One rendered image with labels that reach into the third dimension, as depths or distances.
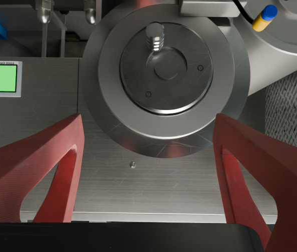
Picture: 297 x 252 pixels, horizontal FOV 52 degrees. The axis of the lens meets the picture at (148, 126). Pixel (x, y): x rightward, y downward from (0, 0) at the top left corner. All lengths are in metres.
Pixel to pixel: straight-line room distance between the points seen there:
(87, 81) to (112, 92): 0.03
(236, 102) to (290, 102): 0.19
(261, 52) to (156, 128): 0.12
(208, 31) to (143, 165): 0.37
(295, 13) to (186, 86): 0.12
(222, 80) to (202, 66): 0.02
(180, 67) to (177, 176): 0.36
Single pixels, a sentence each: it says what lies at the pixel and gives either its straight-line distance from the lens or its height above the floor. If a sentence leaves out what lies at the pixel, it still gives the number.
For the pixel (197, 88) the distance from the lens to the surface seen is 0.25.
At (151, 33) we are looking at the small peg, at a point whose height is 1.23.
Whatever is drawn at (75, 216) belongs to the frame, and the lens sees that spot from 0.62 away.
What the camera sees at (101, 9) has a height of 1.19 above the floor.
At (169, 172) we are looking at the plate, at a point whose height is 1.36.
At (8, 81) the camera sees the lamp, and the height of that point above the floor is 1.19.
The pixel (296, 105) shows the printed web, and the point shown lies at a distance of 0.44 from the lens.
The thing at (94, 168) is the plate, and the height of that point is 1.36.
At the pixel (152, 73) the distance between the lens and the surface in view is 0.25.
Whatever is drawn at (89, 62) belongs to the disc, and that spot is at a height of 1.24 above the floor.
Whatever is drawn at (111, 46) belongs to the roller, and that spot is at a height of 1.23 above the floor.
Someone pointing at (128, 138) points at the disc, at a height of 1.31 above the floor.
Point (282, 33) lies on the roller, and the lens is 0.30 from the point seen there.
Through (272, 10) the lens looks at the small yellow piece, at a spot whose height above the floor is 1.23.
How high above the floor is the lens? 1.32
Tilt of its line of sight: 4 degrees down
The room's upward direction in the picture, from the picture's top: 179 degrees counter-clockwise
